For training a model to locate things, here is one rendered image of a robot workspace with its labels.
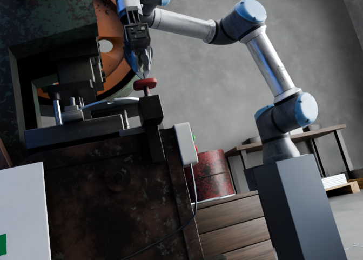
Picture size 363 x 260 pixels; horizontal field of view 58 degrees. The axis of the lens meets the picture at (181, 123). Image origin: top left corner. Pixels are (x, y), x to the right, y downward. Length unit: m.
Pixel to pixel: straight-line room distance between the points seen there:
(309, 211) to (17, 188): 0.99
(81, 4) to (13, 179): 0.65
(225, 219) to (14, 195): 1.00
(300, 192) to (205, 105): 3.74
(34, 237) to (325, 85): 5.40
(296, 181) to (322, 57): 4.89
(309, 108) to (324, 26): 5.17
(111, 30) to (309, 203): 1.30
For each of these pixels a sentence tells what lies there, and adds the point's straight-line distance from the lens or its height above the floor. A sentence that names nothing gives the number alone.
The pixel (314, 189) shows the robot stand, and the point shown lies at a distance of 1.38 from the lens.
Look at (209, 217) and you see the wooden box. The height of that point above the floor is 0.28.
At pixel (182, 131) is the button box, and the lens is 1.04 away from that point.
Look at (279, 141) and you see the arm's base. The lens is 1.38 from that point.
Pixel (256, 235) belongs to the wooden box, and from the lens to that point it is 1.74.
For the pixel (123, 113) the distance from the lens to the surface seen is 1.27.
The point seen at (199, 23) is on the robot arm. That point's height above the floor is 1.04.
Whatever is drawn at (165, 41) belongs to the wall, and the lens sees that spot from 5.26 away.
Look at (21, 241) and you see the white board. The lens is 0.97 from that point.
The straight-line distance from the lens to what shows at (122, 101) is 1.21.
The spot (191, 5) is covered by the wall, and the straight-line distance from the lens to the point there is 5.68.
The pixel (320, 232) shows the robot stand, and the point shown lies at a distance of 1.38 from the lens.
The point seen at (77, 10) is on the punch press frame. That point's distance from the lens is 1.29.
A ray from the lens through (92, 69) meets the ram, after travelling 1.31.
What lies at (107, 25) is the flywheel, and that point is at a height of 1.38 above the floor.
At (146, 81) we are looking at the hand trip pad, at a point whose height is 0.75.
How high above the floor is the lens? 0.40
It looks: 12 degrees up
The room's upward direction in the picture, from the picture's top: 13 degrees counter-clockwise
